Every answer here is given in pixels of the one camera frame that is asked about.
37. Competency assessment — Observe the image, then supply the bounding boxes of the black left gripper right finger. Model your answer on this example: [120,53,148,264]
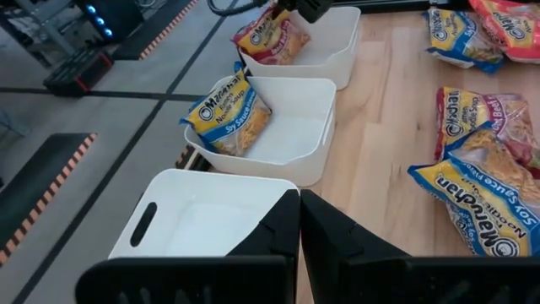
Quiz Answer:
[300,188,540,304]

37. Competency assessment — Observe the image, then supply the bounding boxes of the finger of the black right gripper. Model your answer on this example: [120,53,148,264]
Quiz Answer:
[269,0,296,13]
[294,0,334,24]

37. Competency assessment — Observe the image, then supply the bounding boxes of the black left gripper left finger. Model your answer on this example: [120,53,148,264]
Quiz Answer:
[74,188,301,304]

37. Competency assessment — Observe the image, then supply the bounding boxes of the red roast beef ramen pack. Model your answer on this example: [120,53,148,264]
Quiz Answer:
[434,86,540,178]
[230,4,312,67]

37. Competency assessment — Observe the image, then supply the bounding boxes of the blue soy sauce ramen pack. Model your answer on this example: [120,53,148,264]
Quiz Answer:
[423,7,506,76]
[407,122,540,258]
[445,201,493,258]
[179,62,273,158]

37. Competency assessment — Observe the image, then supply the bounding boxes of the orange chicken ramen pack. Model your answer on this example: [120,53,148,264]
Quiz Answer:
[467,0,540,65]

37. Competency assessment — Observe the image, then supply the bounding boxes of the white plastic bin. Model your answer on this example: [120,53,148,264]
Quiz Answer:
[107,167,300,259]
[183,74,338,187]
[238,4,363,91]

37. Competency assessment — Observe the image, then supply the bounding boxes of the black mat orange striped edge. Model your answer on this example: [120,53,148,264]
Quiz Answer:
[111,0,200,62]
[0,132,99,268]
[174,142,212,173]

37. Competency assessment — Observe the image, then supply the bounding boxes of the black device blue lights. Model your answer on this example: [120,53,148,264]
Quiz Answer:
[73,0,145,44]

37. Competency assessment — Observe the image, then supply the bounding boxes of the black case red trim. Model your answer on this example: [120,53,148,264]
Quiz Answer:
[41,45,115,99]

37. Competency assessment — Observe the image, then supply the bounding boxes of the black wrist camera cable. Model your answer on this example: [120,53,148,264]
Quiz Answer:
[206,0,273,18]

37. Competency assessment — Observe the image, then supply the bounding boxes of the grey metal frame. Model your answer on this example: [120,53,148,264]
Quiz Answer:
[0,0,92,71]

